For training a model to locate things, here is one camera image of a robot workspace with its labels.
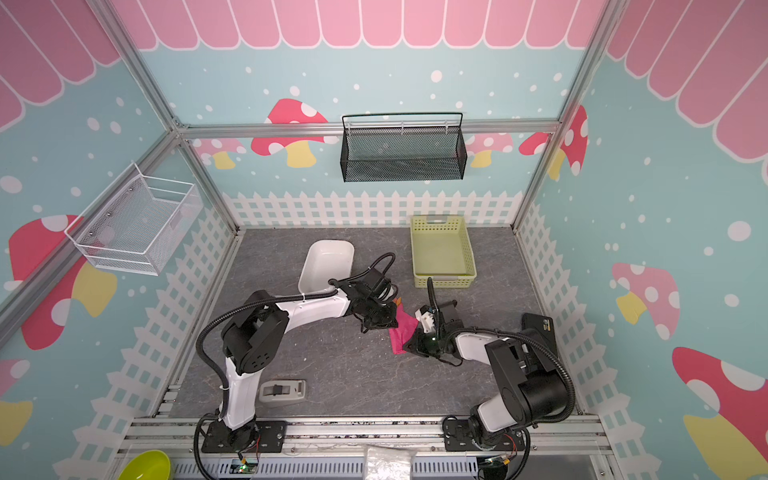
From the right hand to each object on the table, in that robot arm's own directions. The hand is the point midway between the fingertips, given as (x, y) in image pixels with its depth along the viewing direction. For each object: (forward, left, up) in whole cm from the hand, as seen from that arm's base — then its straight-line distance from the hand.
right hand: (402, 346), depth 89 cm
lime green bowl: (-29, +59, +3) cm, 66 cm away
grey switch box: (-13, +32, +2) cm, 35 cm away
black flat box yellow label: (+6, -44, +1) cm, 44 cm away
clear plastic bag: (-29, +4, +3) cm, 30 cm away
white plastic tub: (+33, +28, 0) cm, 43 cm away
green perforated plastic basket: (+39, -16, -2) cm, 42 cm away
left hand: (+4, +1, +2) cm, 5 cm away
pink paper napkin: (+6, -1, +1) cm, 6 cm away
